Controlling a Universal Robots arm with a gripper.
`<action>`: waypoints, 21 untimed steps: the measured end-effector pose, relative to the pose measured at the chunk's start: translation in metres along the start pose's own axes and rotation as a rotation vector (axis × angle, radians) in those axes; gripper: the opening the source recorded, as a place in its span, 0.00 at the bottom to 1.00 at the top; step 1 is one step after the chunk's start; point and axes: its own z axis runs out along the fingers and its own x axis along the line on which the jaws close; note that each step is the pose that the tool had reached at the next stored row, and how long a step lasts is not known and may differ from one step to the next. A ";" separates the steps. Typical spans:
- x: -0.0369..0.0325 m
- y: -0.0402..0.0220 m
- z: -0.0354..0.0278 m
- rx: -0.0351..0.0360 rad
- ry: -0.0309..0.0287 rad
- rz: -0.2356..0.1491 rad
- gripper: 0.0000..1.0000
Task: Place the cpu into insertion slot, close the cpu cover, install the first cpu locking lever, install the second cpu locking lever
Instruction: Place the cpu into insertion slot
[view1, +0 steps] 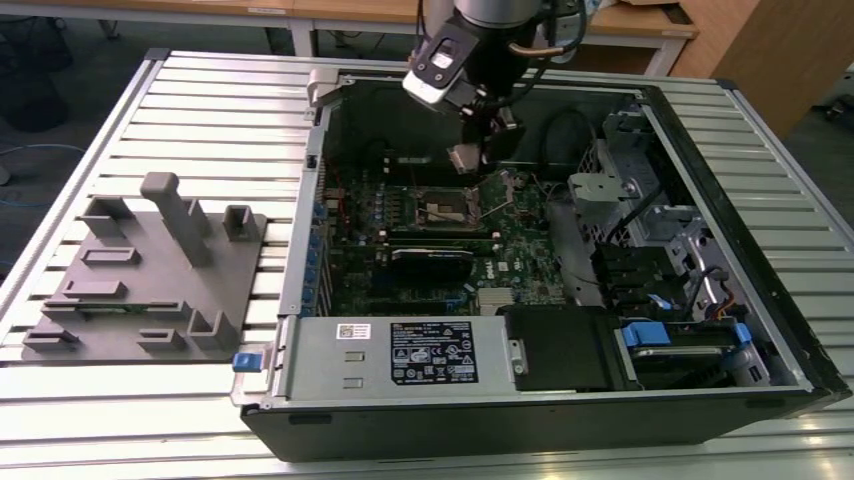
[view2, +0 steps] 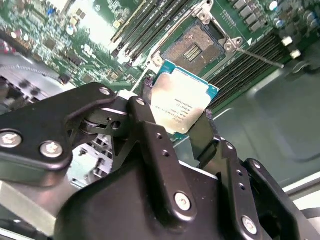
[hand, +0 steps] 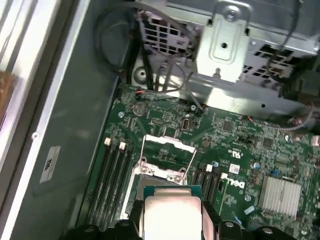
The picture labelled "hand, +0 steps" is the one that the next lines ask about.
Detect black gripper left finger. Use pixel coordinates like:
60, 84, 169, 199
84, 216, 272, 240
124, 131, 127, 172
62, 199, 145, 240

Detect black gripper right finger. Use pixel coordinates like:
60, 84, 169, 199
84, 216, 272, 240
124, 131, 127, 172
201, 199, 286, 240

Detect silver green CPU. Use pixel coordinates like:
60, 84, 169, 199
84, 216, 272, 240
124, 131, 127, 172
139, 184, 204, 240

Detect metal socket cover frame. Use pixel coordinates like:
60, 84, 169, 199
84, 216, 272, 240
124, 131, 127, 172
138, 134, 198, 181

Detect CPU socket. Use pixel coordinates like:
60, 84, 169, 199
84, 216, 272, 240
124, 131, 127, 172
121, 159, 195, 220

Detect RAM slot black clips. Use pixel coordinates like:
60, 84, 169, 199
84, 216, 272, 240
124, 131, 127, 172
192, 162, 202, 201
208, 169, 220, 204
113, 147, 136, 221
96, 143, 120, 226

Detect silver finned chipset heatsink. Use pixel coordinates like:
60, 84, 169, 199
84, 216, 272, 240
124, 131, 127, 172
258, 174, 303, 218

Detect green motherboard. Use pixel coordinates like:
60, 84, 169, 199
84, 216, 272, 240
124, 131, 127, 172
82, 83, 320, 240

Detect round coin cell battery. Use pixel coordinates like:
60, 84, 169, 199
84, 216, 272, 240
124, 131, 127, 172
131, 101, 147, 117

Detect black open PC case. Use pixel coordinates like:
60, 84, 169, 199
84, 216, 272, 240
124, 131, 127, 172
0, 0, 221, 240

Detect silver metal drive cage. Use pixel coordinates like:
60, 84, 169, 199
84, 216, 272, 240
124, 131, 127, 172
134, 0, 320, 118

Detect white case wall sticker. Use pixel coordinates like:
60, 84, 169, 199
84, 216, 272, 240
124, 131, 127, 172
39, 145, 62, 185

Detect brown square base plate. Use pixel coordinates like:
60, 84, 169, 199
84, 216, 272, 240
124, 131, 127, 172
0, 69, 20, 133

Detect black looped case cable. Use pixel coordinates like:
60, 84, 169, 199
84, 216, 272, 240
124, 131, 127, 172
94, 4, 141, 79

